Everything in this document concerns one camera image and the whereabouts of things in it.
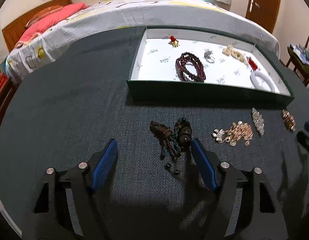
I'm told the dark pendant with braided cord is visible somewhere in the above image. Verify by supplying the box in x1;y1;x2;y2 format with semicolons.
149;117;194;174

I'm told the dark grey tablecloth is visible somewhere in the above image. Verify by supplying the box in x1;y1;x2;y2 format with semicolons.
0;26;309;240

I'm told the white bangle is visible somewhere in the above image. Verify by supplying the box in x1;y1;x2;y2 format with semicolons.
250;71;276;92

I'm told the red cord gold charm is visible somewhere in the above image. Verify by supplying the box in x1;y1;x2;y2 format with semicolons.
246;57;260;71

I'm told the orange pillow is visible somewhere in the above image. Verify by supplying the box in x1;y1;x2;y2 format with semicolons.
25;5;63;28

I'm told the rose crystal bracelet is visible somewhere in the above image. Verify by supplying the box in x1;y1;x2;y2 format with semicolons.
281;109;296;132

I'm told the wooden door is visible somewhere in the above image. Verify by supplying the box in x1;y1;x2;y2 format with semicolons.
245;0;282;34

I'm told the silver ring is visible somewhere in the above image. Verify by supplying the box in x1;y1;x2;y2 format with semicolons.
203;49;216;63

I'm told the dark red bead bracelet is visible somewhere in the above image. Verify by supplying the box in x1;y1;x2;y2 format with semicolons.
175;52;207;82

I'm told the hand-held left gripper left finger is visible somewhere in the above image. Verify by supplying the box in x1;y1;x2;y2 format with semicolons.
22;138;118;240

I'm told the cream pearl bracelet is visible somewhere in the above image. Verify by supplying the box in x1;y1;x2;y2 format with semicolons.
223;45;247;62

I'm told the silver crystal bracelet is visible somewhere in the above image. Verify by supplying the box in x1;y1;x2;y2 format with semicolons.
252;107;265;136

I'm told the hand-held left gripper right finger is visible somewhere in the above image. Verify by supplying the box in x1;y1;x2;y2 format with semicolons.
191;137;289;240

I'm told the dark green shallow tray box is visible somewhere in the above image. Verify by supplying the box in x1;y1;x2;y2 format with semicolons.
126;26;294;109

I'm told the wooden headboard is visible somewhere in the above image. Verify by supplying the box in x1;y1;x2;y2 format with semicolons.
2;0;72;53

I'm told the pink pillow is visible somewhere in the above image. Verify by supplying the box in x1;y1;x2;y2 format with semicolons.
16;3;89;48

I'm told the clothes pile on chair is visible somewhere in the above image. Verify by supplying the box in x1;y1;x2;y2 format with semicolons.
288;44;309;70

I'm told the dark wooden nightstand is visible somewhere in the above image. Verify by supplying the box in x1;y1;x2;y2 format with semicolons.
0;77;18;138

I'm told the bed with patterned sheet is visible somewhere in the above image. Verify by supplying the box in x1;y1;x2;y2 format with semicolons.
6;0;280;83

